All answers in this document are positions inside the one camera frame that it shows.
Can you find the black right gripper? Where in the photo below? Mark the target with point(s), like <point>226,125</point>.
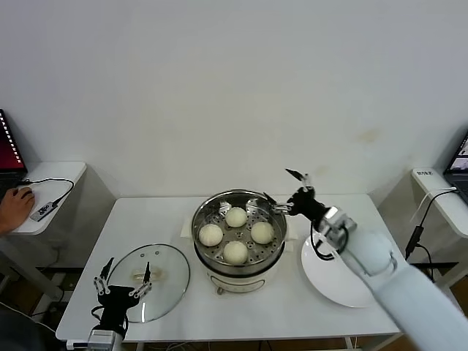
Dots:
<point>307,204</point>

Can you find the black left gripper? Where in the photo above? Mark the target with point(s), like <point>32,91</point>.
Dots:
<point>115,303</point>

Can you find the white steamed baozi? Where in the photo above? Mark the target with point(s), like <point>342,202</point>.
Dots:
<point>262,232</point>
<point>235,217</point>
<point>235,252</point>
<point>211,234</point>

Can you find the person's bare forearm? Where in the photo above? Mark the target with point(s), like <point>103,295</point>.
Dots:
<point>2,228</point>

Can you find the perforated steel steamer basket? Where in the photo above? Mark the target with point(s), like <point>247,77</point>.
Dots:
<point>204,212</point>

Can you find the person's bare hand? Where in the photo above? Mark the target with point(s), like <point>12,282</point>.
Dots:
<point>18,210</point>

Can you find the white round plate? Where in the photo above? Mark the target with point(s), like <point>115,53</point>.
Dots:
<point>321,278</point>

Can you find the grey usb hub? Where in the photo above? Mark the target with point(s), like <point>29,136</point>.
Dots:
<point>44,212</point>

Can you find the cream electric cooker pot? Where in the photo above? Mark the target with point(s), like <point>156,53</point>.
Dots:
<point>234,283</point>

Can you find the person's dark grey garment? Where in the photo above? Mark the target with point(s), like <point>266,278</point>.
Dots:
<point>18,332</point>

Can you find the white printed label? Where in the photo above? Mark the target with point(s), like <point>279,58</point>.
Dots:
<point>425,173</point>

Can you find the white side table with label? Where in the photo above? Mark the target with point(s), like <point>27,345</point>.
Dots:
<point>449,212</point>

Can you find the grey laptop with dark screen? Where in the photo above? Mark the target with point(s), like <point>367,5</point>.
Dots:
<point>457,172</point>

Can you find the laptop with red screen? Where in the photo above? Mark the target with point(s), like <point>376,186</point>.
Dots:
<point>11,153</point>

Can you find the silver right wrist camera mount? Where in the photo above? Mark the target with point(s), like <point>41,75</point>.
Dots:
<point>336,223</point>

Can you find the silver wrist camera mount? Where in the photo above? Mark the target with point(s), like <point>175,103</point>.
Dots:
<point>106,340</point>
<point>336,223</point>

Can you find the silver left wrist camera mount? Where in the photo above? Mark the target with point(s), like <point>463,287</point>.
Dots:
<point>106,340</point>

